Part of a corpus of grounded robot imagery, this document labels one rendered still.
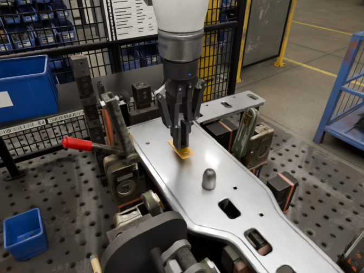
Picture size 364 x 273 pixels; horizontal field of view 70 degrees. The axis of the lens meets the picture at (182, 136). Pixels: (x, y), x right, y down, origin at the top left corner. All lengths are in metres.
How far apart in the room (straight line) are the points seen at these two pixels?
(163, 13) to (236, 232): 0.43
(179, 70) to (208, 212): 0.30
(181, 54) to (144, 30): 0.61
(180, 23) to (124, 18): 0.60
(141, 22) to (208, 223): 0.81
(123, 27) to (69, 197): 0.66
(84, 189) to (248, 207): 0.67
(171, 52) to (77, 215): 0.68
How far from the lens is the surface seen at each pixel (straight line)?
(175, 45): 0.52
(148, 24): 1.12
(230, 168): 0.67
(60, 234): 0.98
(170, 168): 0.66
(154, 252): 0.35
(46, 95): 0.87
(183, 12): 0.50
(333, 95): 2.43
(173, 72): 0.55
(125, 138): 0.57
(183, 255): 0.31
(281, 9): 3.89
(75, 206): 1.03
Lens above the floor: 1.45
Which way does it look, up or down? 36 degrees down
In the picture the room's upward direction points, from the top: straight up
